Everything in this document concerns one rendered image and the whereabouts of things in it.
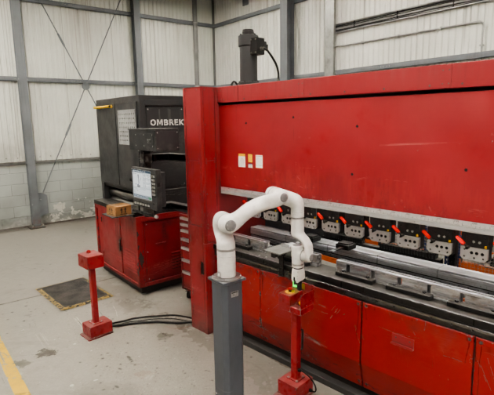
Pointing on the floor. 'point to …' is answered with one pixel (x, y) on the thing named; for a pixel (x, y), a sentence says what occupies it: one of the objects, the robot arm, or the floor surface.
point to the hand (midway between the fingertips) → (299, 287)
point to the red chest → (184, 253)
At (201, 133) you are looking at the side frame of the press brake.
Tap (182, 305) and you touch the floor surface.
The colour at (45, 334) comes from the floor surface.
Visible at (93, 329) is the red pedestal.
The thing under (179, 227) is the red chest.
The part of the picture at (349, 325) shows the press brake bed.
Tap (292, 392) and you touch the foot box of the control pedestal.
